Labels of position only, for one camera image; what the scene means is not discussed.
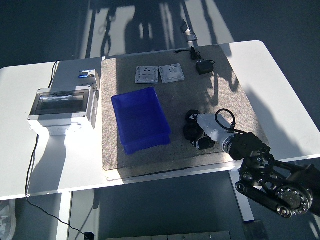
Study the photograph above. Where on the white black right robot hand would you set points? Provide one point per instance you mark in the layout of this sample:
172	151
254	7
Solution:
212	126

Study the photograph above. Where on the large black hex nut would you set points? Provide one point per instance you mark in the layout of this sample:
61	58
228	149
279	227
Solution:
190	132

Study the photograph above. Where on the small black hex nut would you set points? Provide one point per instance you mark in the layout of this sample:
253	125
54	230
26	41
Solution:
188	113

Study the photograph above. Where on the blue plastic box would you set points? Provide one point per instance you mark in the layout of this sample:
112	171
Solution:
140	117

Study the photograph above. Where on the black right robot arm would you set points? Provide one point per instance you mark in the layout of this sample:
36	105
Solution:
252	147

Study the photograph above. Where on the grey-brown mat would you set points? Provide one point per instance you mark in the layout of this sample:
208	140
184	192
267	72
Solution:
175	100

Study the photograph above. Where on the black power adapter plug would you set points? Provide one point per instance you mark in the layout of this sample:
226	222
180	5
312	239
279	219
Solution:
203	68

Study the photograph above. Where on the white socket panel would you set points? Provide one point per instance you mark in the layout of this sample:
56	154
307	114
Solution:
147	75
172	73

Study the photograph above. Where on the white table leg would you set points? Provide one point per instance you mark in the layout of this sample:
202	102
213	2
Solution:
246	210
63	215

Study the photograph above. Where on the grey table foot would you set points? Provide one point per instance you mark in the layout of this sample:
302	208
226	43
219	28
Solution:
255	231

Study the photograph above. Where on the black floor plug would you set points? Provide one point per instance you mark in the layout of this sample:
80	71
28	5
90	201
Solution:
89	236

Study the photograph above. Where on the white shoe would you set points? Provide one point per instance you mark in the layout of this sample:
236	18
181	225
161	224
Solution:
7	220

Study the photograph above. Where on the silver metal bracket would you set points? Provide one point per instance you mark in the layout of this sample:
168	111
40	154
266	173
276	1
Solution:
191	37

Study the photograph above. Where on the white enclosure with clear lid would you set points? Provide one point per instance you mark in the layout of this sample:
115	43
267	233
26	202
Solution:
60	102

